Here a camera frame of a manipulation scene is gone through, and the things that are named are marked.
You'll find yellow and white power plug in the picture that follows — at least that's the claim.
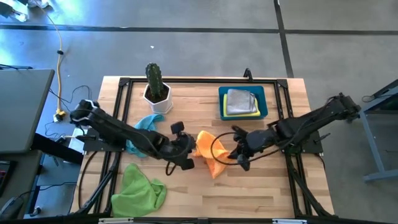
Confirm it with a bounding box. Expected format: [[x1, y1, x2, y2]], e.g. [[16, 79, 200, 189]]
[[53, 109, 67, 123]]

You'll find green cactus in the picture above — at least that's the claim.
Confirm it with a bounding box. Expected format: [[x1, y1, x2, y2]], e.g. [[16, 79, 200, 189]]
[[145, 62, 165, 99]]

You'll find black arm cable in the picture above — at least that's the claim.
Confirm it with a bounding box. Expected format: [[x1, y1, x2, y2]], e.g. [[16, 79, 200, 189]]
[[164, 160, 178, 177], [210, 132, 280, 166]]

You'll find yellow microfiber towel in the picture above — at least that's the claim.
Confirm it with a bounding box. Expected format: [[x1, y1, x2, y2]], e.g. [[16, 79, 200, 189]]
[[222, 93, 261, 118]]

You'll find grey desk top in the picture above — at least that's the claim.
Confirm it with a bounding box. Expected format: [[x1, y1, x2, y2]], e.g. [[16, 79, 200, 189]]
[[0, 68, 56, 155]]

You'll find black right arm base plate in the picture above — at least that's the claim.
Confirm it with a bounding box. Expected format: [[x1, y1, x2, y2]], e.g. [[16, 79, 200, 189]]
[[279, 129, 324, 155]]

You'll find white box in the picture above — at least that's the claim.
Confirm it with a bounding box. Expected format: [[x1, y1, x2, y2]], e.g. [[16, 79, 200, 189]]
[[67, 128, 88, 155]]

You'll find black aluminium table frame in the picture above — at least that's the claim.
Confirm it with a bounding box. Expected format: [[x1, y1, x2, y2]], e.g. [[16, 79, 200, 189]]
[[73, 77, 334, 223]]

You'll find black keyboard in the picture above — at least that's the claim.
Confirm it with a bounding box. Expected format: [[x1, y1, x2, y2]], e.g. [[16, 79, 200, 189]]
[[0, 160, 12, 197]]

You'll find teal plastic bin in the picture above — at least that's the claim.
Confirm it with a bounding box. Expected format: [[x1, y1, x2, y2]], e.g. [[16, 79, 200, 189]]
[[218, 85, 269, 121]]

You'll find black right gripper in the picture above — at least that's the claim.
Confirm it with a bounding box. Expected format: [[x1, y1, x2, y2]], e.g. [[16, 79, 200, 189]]
[[231, 126, 276, 172]]

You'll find thin black floor cable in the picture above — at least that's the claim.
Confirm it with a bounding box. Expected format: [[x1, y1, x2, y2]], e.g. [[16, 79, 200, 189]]
[[48, 84, 97, 110]]

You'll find silver aluminium bracket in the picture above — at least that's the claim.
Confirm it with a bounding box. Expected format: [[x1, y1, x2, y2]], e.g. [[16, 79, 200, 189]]
[[272, 218, 308, 224], [98, 217, 134, 224]]

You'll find large green microfiber towel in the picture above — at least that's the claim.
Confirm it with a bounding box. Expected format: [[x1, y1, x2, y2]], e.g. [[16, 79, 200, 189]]
[[111, 163, 168, 218]]

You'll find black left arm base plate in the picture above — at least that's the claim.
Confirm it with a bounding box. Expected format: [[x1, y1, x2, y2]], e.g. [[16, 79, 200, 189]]
[[76, 126, 128, 153]]

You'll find yellow extension cable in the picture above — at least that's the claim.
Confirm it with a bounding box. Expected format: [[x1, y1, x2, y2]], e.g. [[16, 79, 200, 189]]
[[32, 0, 65, 114]]

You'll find black desk support beam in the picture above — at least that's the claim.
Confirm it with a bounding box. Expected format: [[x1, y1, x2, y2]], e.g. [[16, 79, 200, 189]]
[[30, 133, 85, 166]]

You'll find orange microfiber towel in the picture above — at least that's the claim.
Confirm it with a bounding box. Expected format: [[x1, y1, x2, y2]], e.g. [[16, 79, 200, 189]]
[[192, 130, 233, 180]]

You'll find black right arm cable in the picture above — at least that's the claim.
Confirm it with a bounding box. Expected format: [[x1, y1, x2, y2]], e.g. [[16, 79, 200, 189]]
[[210, 132, 280, 166]]

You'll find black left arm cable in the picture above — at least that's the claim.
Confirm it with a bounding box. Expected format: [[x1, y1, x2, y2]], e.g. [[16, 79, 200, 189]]
[[164, 160, 178, 177]]

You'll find grey metal stand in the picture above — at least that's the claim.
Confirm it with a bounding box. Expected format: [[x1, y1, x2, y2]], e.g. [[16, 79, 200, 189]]
[[357, 79, 398, 184]]

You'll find black computer mouse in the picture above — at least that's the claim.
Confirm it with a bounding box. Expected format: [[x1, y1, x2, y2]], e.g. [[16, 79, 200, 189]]
[[0, 195, 25, 220]]

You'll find grey microfiber towel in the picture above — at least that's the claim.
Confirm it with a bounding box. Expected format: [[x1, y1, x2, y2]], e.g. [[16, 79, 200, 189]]
[[226, 88, 259, 116]]

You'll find light blue microfiber towel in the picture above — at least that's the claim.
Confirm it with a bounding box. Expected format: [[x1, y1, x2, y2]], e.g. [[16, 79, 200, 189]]
[[126, 113, 165, 158]]

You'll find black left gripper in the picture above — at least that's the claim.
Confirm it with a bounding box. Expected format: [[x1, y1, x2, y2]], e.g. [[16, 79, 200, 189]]
[[163, 121, 197, 171]]

